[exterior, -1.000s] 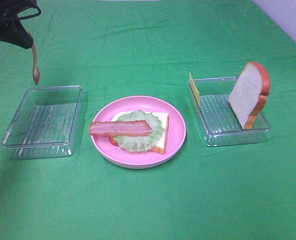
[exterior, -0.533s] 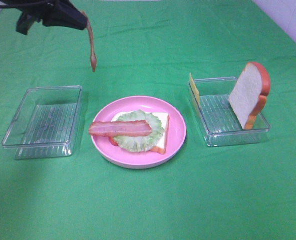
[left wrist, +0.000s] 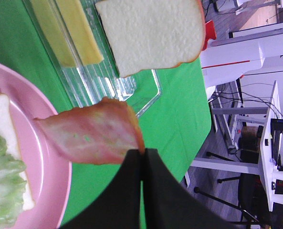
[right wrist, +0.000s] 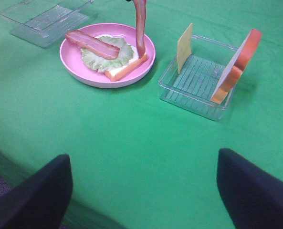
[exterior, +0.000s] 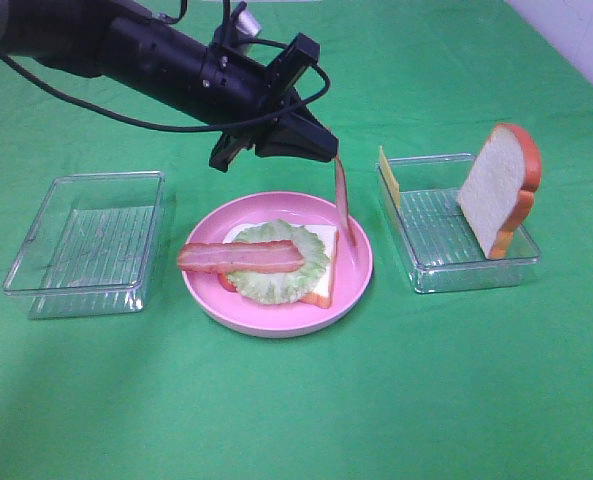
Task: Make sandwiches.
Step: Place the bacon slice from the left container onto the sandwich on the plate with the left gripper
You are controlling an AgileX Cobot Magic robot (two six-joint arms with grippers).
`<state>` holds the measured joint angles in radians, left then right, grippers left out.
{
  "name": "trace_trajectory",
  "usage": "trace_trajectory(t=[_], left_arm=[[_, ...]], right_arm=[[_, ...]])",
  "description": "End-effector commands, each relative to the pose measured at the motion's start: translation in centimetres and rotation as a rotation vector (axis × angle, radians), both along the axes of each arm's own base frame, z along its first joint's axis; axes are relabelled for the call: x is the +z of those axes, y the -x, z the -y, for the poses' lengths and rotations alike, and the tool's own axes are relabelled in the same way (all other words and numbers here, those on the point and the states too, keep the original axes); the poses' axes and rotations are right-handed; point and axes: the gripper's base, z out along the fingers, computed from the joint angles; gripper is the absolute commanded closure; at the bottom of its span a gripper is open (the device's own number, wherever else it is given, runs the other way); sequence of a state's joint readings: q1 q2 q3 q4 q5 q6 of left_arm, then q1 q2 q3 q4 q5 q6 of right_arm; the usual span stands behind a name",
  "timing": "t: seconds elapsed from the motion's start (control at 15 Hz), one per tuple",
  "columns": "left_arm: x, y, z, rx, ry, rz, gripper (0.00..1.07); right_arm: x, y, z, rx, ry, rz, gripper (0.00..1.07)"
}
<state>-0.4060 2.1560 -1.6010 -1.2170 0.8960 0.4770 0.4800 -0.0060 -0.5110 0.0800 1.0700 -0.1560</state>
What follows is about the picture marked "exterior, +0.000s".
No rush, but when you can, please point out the toy lettuce leaf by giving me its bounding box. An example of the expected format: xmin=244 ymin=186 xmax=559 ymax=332
xmin=221 ymin=219 xmax=330 ymax=305

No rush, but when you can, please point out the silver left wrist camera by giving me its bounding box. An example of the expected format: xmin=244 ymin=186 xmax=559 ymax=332
xmin=213 ymin=0 xmax=262 ymax=54

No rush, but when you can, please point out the toy bacon strip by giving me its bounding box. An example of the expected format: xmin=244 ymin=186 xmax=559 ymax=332
xmin=177 ymin=240 xmax=305 ymax=273
xmin=334 ymin=155 xmax=356 ymax=247

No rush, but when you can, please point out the green tablecloth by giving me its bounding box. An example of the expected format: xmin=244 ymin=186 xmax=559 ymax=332
xmin=0 ymin=1 xmax=593 ymax=479

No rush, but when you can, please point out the left clear plastic container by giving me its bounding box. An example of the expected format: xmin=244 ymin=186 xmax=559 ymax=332
xmin=3 ymin=171 xmax=165 ymax=319

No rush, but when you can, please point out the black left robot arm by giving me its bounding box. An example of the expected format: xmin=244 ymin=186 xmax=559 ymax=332
xmin=0 ymin=1 xmax=338 ymax=171

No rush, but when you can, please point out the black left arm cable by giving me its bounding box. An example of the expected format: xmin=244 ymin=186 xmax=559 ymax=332
xmin=0 ymin=0 xmax=333 ymax=134

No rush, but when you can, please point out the yellow toy cheese slice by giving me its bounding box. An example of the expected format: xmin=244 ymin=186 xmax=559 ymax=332
xmin=379 ymin=145 xmax=401 ymax=209

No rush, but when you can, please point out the clear plastic container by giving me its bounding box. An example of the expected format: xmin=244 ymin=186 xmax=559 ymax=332
xmin=3 ymin=171 xmax=165 ymax=319
xmin=376 ymin=153 xmax=540 ymax=294

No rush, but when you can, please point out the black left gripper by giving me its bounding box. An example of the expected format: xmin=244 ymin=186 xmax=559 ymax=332
xmin=195 ymin=33 xmax=339 ymax=172

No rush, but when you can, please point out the right clear plastic container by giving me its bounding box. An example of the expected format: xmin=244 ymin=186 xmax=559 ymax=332
xmin=376 ymin=153 xmax=540 ymax=294

